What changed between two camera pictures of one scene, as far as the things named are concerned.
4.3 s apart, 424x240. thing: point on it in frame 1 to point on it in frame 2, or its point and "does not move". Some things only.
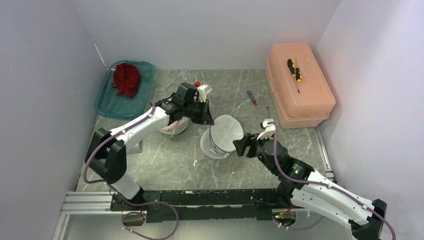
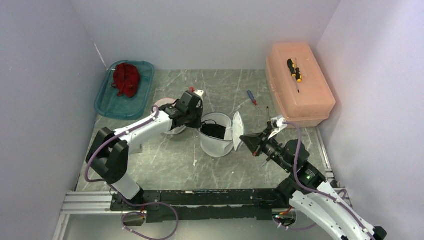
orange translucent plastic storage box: [316, 98] does not move
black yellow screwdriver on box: [295, 71] does not move
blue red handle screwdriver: [252, 99] does not move
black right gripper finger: [241, 148] to [255, 149]
